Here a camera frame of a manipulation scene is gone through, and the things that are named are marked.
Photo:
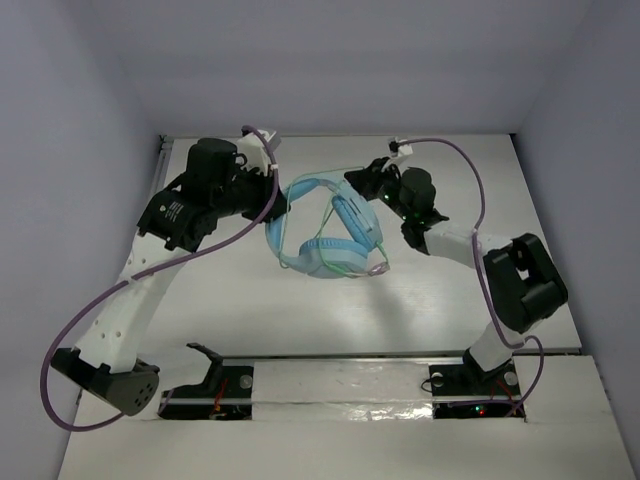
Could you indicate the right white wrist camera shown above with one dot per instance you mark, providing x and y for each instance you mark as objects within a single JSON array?
[{"x": 400, "y": 150}]

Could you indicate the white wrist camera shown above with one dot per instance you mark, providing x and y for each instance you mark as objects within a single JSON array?
[
  {"x": 400, "y": 150},
  {"x": 250, "y": 144}
]

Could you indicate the silver taped mounting rail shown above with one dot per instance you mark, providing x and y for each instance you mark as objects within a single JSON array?
[{"x": 341, "y": 389}]

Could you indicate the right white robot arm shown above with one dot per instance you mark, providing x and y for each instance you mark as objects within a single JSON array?
[{"x": 518, "y": 279}]

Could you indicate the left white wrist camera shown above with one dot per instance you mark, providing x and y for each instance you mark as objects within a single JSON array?
[{"x": 250, "y": 144}]

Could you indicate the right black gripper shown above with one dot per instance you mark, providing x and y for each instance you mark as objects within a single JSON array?
[{"x": 374, "y": 175}]

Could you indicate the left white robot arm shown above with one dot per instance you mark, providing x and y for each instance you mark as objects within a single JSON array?
[{"x": 178, "y": 225}]

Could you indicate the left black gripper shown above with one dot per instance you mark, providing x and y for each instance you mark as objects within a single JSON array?
[{"x": 263, "y": 195}]

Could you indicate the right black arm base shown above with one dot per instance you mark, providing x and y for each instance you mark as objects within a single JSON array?
[{"x": 463, "y": 391}]

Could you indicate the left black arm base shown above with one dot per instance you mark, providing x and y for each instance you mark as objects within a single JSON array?
[{"x": 223, "y": 394}]

